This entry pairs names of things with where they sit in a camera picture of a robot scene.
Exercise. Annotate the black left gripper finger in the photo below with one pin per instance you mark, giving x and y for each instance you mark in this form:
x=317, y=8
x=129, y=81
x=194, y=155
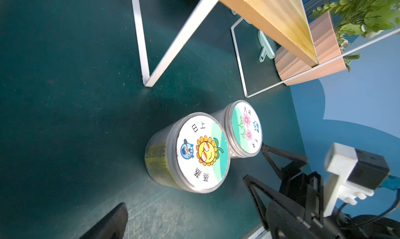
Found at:
x=111, y=226

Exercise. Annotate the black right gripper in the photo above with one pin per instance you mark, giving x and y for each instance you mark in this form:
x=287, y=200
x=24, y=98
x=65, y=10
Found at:
x=299, y=212

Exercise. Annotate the pink flower label seed jar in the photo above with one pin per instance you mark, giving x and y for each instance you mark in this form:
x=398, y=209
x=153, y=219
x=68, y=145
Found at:
x=242, y=127

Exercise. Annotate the sunflower label seed jar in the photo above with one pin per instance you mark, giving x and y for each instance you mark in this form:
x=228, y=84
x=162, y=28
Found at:
x=191, y=154

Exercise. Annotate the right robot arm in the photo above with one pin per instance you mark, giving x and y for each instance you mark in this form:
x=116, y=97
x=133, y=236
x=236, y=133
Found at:
x=364, y=226

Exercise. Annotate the mint green hand brush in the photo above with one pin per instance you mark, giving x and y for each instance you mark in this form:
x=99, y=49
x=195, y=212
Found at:
x=268, y=47

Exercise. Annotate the white flower plant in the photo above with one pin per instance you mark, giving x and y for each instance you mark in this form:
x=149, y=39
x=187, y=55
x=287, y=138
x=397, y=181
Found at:
x=359, y=18

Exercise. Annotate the aluminium front rail base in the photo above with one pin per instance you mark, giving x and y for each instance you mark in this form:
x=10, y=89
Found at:
x=259, y=232

